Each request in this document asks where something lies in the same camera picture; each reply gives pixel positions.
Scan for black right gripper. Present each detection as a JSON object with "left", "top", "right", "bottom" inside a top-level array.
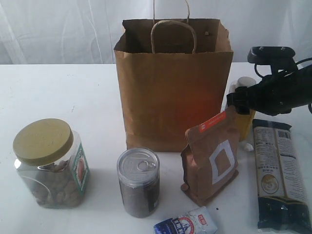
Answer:
[{"left": 226, "top": 65, "right": 312, "bottom": 116}]

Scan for yellow juice bottle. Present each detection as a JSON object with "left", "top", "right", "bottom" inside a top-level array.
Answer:
[{"left": 228, "top": 77, "right": 256, "bottom": 142}]

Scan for brown kraft standup pouch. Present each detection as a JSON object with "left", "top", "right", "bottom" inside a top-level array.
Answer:
[{"left": 181, "top": 106, "right": 240, "bottom": 207}]

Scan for clear can dark contents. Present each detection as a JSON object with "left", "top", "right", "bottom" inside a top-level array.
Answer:
[{"left": 117, "top": 148, "right": 160, "bottom": 218}]

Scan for brown paper bag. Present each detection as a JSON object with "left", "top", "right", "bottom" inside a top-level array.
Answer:
[{"left": 114, "top": 0, "right": 234, "bottom": 153}]

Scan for small white pebble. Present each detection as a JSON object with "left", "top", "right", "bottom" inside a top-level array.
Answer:
[{"left": 243, "top": 143, "right": 254, "bottom": 152}]

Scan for black beige noodle package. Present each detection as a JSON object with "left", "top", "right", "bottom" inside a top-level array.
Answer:
[{"left": 253, "top": 119, "right": 312, "bottom": 234}]

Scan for blue white salt packet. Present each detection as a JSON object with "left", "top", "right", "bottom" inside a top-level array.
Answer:
[{"left": 154, "top": 207, "right": 217, "bottom": 234}]

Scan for plastic nut jar yellow lid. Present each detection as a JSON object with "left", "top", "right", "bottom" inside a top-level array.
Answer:
[{"left": 13, "top": 118, "right": 90, "bottom": 209}]

